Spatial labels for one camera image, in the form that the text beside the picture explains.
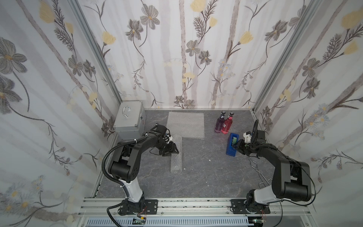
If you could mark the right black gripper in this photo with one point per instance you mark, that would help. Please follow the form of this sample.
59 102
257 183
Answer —
254 135

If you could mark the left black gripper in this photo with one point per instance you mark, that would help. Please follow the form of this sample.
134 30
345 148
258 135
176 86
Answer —
168 146

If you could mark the single bubble wrap sheet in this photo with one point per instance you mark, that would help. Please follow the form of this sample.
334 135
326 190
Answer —
176 159

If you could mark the blue tape dispenser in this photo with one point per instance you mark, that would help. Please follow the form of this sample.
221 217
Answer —
231 144

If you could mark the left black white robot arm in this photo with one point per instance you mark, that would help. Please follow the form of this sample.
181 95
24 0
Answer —
125 165

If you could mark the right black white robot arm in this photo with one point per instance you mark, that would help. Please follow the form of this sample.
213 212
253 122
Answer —
291 179

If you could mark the bubble wrap sheet stack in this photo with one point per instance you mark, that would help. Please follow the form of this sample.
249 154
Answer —
187 125

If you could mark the pink red bottle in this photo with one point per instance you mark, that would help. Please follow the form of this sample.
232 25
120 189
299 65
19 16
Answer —
227 124

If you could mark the dark purple bottle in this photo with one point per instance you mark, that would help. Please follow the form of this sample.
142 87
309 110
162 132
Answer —
220 122

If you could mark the grey metal case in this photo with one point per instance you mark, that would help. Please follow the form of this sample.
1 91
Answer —
130 120

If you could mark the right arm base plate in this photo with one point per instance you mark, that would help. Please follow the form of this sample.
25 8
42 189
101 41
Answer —
240 206

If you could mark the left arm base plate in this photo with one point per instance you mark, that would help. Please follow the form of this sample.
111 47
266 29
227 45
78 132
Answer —
144 207

